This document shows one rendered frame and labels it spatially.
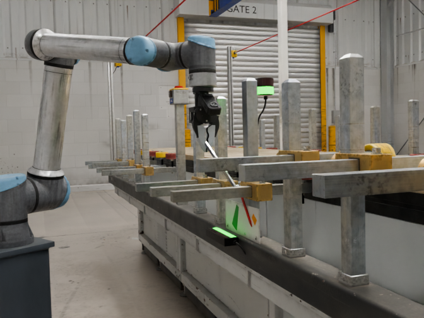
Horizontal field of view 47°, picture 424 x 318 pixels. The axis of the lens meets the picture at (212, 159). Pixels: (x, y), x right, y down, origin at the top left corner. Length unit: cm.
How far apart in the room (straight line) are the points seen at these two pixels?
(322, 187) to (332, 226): 84
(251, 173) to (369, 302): 33
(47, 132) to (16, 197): 29
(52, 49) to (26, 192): 58
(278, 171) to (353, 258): 27
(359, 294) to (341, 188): 40
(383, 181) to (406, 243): 57
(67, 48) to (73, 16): 779
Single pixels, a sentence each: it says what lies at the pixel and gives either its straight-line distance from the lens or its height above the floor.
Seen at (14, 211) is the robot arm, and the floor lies 74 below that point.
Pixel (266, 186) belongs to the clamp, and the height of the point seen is 86.
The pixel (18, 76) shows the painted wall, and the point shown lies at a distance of 937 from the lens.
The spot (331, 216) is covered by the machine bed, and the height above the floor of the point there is 77.
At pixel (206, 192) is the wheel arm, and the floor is 85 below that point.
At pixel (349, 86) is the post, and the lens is 101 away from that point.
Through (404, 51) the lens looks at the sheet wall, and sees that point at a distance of 1180.
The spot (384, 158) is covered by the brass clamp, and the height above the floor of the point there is 96.
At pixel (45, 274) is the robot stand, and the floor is 47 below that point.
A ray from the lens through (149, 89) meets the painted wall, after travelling 957.
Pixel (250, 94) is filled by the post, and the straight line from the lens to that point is 145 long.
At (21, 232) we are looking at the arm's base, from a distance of 205.
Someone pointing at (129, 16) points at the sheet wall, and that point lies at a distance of 973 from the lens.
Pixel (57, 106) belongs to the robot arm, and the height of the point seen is 114.
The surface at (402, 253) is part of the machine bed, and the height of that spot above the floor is 72.
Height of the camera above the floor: 102
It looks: 3 degrees down
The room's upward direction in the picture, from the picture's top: 1 degrees counter-clockwise
